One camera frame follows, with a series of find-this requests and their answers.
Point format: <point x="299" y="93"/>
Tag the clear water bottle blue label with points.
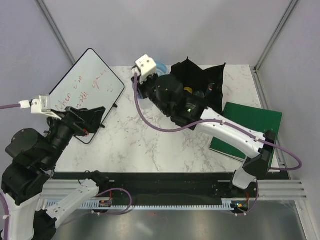
<point x="199" y="94"/>

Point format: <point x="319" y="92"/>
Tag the white cable duct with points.
<point x="225" y="205"/>

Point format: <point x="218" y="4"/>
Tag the light blue headphones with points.
<point x="161" y="69"/>

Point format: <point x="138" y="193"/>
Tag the silver blue energy drink can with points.
<point x="211" y="88"/>

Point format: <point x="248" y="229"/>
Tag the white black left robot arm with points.
<point x="34" y="158"/>

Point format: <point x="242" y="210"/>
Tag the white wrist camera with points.
<point x="146" y="66"/>
<point x="41" y="105"/>

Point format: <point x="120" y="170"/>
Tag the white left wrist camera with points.
<point x="41" y="105"/>

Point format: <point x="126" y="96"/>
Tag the black canvas bag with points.
<point x="191" y="75"/>

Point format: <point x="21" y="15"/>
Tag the green binder folder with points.
<point x="256" y="119"/>

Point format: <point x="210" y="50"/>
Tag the whiteboard with red writing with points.
<point x="90" y="84"/>

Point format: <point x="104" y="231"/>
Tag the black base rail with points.
<point x="172" y="188"/>

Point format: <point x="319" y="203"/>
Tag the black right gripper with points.
<point x="141" y="86"/>

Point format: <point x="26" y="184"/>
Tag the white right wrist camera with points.
<point x="146" y="66"/>

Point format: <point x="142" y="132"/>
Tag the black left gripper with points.
<point x="90" y="121"/>

